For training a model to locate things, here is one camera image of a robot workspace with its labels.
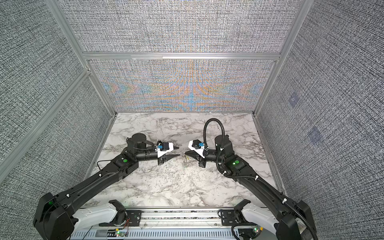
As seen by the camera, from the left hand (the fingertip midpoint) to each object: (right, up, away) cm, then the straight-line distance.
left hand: (178, 149), depth 71 cm
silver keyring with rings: (+3, -11, +22) cm, 25 cm away
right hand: (+4, 0, 0) cm, 4 cm away
